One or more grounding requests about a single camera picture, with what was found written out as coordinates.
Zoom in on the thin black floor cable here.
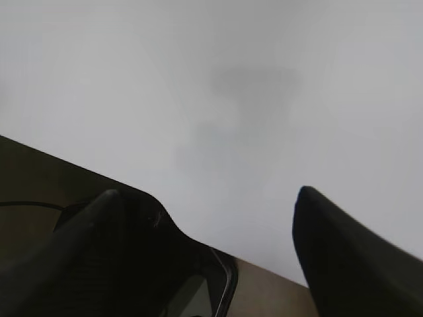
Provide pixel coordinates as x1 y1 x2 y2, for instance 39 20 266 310
0 200 67 212

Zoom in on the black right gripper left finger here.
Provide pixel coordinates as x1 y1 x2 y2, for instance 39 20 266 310
1 190 126 316

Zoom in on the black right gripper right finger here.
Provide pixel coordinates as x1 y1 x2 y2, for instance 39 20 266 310
292 186 422 316

